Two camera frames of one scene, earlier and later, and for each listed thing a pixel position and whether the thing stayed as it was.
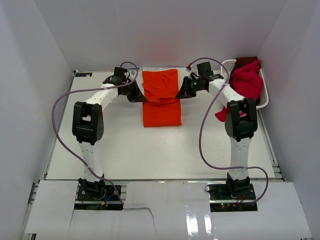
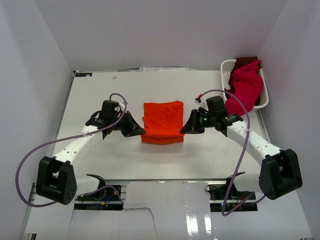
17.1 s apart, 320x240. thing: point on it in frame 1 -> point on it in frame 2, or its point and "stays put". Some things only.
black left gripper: [140, 98] -> [135, 129]
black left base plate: [98, 193] stays put
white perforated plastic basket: [264, 97] stays put
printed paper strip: [180, 69] stays put
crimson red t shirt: [248, 82] stays put
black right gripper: [185, 92] -> [192, 126]
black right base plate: [220, 192] stays put
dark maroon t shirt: [243, 61] stays put
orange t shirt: [160, 89] -> [163, 122]
